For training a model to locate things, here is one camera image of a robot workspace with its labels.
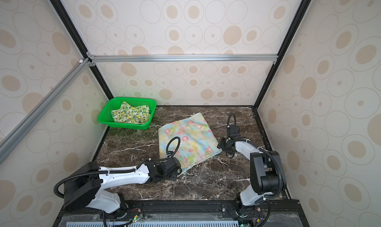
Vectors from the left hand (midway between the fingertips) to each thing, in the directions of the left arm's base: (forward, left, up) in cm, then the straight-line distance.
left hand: (179, 174), depth 83 cm
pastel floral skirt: (+24, -5, -1) cm, 25 cm away
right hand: (+18, -29, 0) cm, 35 cm away
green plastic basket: (+40, +56, +3) cm, 69 cm away
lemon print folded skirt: (+45, +34, -1) cm, 56 cm away
